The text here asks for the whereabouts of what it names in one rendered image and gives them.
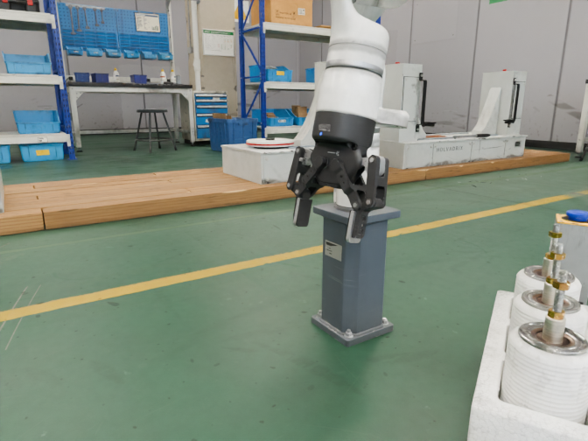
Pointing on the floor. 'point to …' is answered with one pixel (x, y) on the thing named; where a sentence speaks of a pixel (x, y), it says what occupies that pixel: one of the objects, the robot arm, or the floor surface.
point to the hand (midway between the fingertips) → (325, 229)
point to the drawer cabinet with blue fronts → (203, 108)
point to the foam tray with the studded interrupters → (486, 388)
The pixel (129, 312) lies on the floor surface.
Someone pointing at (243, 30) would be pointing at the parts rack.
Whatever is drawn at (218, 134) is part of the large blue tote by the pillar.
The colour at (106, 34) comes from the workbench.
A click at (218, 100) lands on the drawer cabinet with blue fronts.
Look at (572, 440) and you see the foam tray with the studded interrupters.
